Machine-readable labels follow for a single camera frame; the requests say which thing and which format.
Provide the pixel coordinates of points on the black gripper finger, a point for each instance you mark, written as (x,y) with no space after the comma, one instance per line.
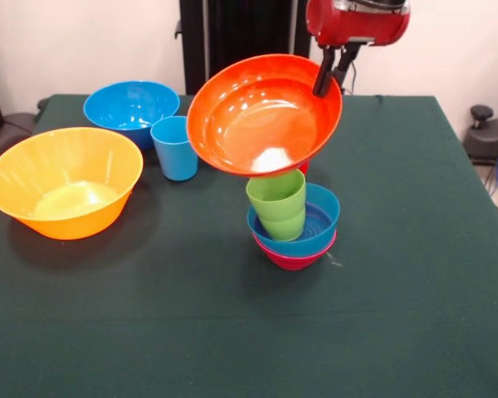
(325,74)
(348,60)

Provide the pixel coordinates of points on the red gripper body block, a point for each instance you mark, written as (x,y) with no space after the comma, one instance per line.
(357,27)

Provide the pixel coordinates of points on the orange bowl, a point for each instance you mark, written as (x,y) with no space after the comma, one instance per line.
(253,116)

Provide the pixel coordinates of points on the small blue bowl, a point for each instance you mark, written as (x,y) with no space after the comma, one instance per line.
(323,215)

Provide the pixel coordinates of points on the green cup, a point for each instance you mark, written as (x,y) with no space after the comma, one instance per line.
(278,215)

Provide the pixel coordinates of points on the pink bowl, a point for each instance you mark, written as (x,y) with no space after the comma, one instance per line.
(294,261)

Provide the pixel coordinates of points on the red cup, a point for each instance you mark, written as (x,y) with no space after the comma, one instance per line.
(304,166)

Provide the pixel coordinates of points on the blue cup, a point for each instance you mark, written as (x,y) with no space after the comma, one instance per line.
(174,161)

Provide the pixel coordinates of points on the large blue bowl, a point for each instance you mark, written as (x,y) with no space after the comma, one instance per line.
(124,103)

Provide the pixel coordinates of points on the dark green tablecloth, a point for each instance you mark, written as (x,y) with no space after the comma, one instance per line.
(232,323)

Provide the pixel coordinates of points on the large yellow bowl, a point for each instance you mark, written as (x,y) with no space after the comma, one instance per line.
(66,207)

